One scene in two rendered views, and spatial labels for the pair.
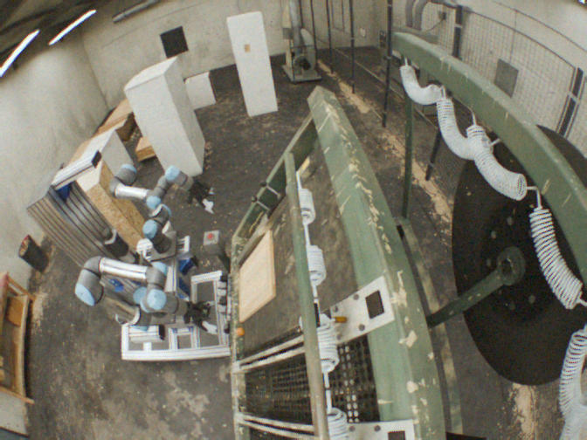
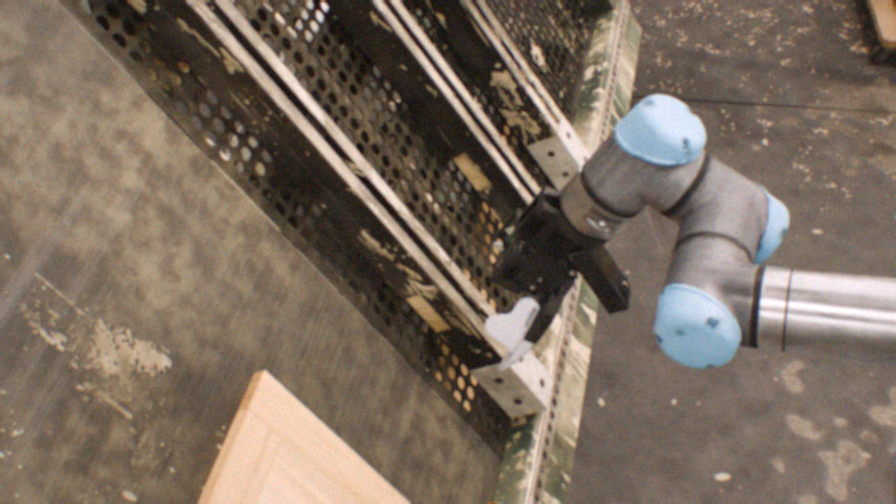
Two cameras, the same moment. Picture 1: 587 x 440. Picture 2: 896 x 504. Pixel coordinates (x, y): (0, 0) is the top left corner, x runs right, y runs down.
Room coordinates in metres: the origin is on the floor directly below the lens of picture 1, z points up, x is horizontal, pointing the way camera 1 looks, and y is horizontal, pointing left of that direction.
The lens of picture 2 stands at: (1.15, 0.49, 2.26)
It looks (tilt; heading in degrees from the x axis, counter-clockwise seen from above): 47 degrees down; 190
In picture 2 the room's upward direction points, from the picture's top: straight up
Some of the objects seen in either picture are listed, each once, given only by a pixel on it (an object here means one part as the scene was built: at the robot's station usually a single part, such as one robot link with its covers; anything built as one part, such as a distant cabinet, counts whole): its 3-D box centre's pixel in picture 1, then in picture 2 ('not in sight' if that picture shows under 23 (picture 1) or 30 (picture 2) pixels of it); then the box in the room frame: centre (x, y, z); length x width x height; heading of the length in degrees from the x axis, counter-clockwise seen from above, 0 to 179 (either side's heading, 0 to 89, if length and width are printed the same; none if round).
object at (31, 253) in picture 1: (33, 255); not in sight; (1.88, 4.94, 0.34); 0.53 x 0.51 x 0.68; 94
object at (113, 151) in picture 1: (106, 168); not in sight; (3.41, 3.14, 0.48); 1.00 x 0.64 x 0.95; 4
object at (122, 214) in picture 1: (114, 214); not in sight; (1.97, 2.16, 0.63); 0.50 x 0.42 x 1.25; 21
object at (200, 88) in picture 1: (201, 90); not in sight; (5.92, 1.62, 0.36); 0.58 x 0.45 x 0.72; 94
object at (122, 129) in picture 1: (124, 117); not in sight; (6.35, 4.15, 0.23); 2.45 x 1.03 x 0.45; 4
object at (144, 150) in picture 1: (150, 147); not in sight; (4.16, 2.49, 0.15); 0.61 x 0.52 x 0.31; 4
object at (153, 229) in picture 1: (153, 231); not in sight; (1.06, 0.97, 1.20); 0.13 x 0.12 x 0.14; 159
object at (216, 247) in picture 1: (214, 244); not in sight; (1.14, 0.63, 0.84); 0.12 x 0.12 x 0.18; 87
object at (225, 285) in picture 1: (227, 303); not in sight; (0.70, 0.58, 0.69); 0.50 x 0.14 x 0.24; 177
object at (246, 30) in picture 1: (252, 63); not in sight; (4.92, 0.24, 1.03); 0.61 x 0.58 x 2.05; 4
